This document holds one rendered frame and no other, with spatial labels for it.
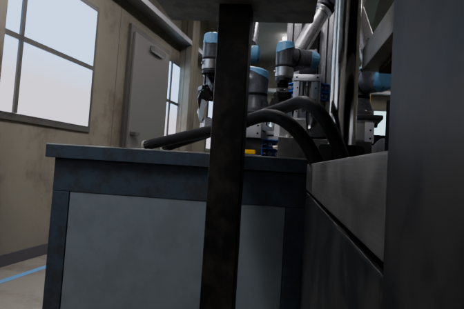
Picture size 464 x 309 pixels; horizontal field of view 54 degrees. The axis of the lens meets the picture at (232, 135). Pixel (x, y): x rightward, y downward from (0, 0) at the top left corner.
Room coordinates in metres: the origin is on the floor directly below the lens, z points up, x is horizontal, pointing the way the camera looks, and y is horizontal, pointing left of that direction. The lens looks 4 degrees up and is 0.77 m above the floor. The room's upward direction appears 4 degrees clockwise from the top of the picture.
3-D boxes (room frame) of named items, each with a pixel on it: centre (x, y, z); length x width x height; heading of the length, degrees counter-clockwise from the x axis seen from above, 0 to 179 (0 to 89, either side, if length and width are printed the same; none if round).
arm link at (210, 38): (1.80, 0.10, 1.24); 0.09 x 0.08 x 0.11; 171
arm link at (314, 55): (1.91, -0.29, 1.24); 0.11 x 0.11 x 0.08; 23
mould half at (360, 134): (1.52, -0.29, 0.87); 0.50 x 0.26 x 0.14; 173
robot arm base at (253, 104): (2.28, -0.11, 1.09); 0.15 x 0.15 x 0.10
